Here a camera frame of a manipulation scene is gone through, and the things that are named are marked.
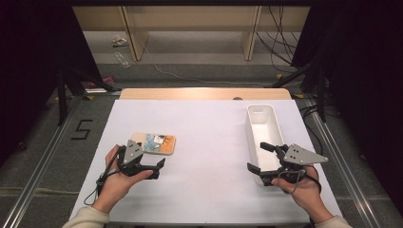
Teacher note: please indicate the pink packet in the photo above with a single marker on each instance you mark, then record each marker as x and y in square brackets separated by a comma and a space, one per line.
[106, 80]

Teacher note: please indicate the person's left hand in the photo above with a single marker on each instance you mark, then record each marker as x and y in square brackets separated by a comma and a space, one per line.
[114, 186]

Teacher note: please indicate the metal floor rail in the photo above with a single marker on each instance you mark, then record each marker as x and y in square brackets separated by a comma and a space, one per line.
[345, 171]
[41, 171]

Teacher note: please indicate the black metal stand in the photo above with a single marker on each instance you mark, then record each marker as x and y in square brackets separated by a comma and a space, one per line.
[321, 95]
[61, 98]

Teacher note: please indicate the light wooden shelf unit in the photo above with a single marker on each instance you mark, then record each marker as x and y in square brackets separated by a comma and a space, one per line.
[190, 17]

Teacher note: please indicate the black curtain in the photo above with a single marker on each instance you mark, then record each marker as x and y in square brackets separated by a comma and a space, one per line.
[31, 63]
[364, 79]

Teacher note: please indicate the person's right hand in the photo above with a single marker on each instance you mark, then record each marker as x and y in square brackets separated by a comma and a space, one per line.
[305, 196]

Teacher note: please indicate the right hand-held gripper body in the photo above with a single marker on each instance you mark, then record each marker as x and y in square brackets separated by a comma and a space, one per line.
[299, 155]

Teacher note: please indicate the white table mat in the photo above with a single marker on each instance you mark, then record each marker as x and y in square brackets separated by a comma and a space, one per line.
[202, 126]

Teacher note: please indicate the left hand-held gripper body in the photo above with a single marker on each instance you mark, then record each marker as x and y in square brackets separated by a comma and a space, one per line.
[133, 153]

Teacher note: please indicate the clear plastic bottle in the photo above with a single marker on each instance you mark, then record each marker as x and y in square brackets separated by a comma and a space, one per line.
[122, 59]

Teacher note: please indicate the white plastic bin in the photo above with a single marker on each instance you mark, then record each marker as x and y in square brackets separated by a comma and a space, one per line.
[263, 133]

